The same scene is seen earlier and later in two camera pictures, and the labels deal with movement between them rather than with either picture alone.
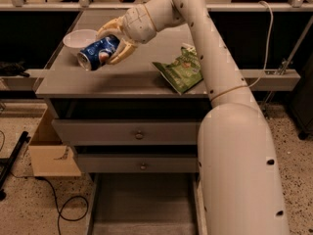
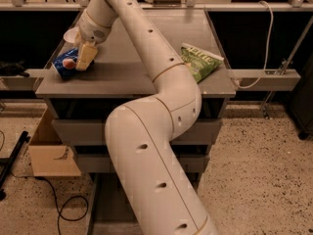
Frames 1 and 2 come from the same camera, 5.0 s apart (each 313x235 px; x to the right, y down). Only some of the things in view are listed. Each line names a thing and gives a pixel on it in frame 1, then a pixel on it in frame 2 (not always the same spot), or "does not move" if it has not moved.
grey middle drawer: x=138 y=163 does not move
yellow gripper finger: x=116 y=23 -> x=77 y=40
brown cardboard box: x=49 y=156 does not move
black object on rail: x=8 y=69 does not move
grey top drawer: x=128 y=131 does not move
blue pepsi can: x=98 y=54 -> x=66 y=63
